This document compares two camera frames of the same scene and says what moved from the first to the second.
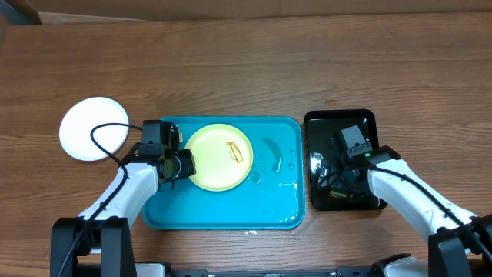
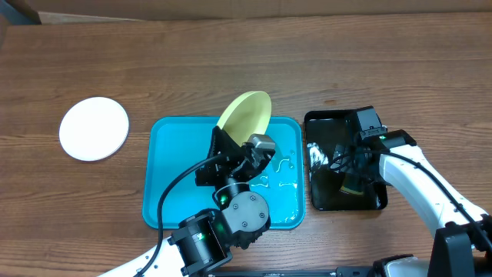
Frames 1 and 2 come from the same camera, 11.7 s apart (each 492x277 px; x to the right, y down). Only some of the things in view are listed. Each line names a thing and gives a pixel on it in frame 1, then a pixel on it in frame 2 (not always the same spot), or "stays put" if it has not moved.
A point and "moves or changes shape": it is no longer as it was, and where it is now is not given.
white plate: (83, 115) stays put
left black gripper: (190, 168) → (221, 144)
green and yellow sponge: (334, 193) moves or changes shape
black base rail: (341, 272) stays put
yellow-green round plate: (222, 157) moves or changes shape
